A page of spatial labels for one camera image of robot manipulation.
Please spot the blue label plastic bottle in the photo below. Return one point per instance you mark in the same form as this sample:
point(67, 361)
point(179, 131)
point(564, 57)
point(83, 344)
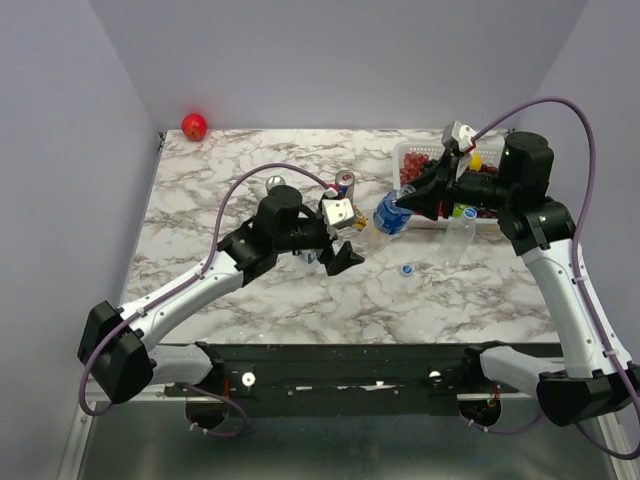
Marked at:
point(386, 220)

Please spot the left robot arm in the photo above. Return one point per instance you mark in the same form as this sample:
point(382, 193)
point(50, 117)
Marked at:
point(121, 348)

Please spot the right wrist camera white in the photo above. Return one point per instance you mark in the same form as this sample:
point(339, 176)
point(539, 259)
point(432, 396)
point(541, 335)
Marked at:
point(459, 137)

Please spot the right blue energy drink can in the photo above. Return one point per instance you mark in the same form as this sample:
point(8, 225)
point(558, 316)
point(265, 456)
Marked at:
point(344, 182)

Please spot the green toy fruit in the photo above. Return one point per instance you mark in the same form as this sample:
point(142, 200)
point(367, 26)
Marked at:
point(458, 210)

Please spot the white plastic basket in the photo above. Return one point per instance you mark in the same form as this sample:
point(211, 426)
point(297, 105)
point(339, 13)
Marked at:
point(490, 155)

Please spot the dark red grape bunch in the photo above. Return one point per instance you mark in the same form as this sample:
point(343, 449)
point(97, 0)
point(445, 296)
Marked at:
point(489, 169)

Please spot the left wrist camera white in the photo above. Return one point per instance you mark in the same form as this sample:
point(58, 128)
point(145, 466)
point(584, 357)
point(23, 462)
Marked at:
point(338, 213)

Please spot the left blue energy drink can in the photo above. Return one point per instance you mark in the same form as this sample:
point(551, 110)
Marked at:
point(274, 181)

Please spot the red apple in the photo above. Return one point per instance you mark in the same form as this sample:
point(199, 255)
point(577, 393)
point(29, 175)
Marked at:
point(194, 127)

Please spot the blue energy drink can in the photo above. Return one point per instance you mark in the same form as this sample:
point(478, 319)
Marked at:
point(344, 182)
point(274, 181)

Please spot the yellow mango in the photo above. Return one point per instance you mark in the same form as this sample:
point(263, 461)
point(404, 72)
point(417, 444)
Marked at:
point(476, 163)

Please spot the yellow snack packet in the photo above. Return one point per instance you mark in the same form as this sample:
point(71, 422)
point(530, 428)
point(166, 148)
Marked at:
point(361, 219)

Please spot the red grape bunch left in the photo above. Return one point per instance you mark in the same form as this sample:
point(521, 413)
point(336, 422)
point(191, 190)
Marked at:
point(413, 166)

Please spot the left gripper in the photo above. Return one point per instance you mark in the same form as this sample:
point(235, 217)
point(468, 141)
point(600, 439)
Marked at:
point(343, 260)

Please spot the clear plastic bottle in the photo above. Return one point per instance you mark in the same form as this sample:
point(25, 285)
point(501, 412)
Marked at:
point(458, 237)

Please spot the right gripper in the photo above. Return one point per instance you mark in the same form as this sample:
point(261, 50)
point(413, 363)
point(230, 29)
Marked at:
point(426, 200)

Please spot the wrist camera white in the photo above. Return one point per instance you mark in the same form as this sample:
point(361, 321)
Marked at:
point(338, 213)
point(459, 137)

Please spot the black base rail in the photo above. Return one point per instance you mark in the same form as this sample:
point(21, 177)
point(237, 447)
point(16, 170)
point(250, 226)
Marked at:
point(345, 380)

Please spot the small clear labelled bottle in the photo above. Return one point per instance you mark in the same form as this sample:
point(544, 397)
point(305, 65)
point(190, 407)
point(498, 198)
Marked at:
point(308, 256)

